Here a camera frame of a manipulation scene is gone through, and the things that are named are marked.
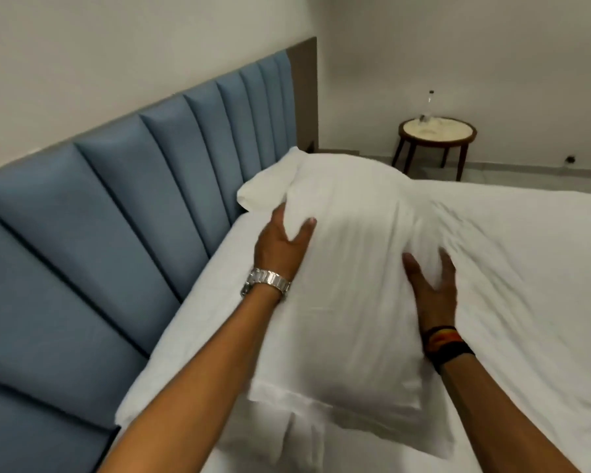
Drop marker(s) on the large white pillow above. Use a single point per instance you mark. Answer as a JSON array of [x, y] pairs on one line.
[[354, 270]]

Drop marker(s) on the striped multicoloured wristband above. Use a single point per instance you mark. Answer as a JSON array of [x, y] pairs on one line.
[[441, 338]]

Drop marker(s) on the white duvet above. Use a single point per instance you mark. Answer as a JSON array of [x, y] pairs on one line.
[[532, 290]]

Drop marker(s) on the brown wooden headboard frame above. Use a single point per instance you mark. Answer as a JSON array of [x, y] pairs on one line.
[[305, 93]]

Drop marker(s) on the white bed sheet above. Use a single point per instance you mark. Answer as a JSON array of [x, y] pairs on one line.
[[197, 310]]

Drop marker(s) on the person's right forearm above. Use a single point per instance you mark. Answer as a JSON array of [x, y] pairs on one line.
[[502, 423]]

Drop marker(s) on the round wooden side table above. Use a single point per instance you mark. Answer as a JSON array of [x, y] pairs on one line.
[[438, 135]]

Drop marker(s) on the blue padded headboard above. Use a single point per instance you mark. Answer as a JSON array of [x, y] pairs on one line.
[[103, 216]]

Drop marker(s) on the black wristband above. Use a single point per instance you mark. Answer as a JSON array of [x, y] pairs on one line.
[[454, 356]]

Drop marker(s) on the person's left hand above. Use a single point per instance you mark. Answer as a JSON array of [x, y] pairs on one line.
[[276, 251]]

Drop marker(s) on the flat white pillow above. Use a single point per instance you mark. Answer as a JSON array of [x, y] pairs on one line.
[[354, 438]]

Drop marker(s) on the person's right hand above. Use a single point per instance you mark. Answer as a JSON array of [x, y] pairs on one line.
[[436, 305]]

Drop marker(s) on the silver metal wristwatch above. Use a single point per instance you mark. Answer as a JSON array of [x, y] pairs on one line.
[[268, 280]]

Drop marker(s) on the wall power socket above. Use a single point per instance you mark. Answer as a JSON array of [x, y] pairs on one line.
[[569, 160]]

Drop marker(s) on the person's left forearm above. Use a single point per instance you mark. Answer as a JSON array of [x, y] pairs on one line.
[[197, 389]]

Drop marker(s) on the person's right thumb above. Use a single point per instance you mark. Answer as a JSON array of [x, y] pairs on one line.
[[412, 268]]

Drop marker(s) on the person's left thumb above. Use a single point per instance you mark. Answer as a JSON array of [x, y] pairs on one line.
[[304, 229]]

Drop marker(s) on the clear glass bottle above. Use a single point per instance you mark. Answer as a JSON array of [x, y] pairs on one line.
[[430, 105]]

